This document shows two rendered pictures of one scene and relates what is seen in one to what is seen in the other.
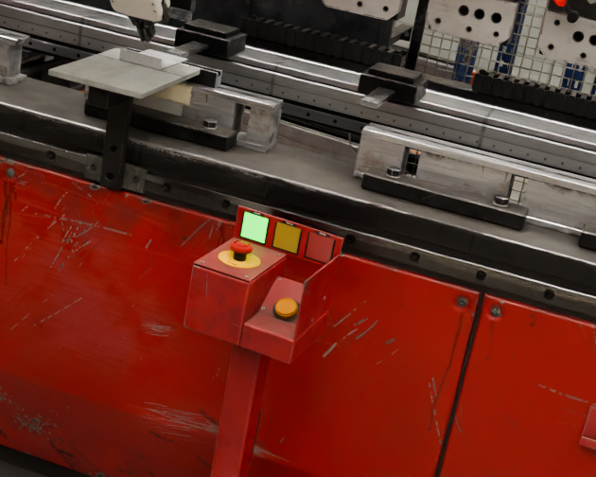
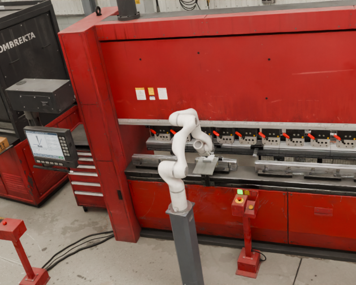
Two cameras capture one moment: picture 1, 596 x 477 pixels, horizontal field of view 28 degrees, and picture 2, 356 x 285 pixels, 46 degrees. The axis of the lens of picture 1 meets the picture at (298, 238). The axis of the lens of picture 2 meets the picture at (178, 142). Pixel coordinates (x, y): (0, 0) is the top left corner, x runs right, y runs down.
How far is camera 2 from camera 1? 1.89 m
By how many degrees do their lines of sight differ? 11
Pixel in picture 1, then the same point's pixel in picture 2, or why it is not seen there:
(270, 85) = (231, 149)
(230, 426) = (245, 228)
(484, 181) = (282, 168)
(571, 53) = (292, 144)
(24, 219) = (191, 194)
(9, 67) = not seen: hidden behind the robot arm
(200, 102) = (220, 164)
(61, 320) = (203, 210)
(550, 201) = (296, 169)
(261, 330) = (247, 214)
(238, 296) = (242, 208)
